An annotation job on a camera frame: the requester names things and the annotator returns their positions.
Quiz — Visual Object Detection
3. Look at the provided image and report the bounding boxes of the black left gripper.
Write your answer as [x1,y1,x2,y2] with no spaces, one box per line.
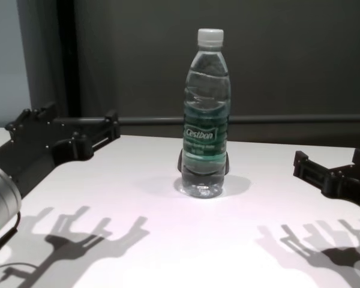
[0,101,122,199]

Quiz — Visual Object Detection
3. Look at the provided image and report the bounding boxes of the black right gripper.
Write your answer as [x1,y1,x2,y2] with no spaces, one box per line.
[293,148,360,217]

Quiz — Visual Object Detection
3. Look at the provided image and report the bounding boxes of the clear water bottle green label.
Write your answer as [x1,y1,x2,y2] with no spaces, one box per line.
[179,27,231,198]

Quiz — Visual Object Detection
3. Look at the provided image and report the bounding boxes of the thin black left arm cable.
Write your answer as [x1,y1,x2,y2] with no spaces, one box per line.
[0,211,22,262]

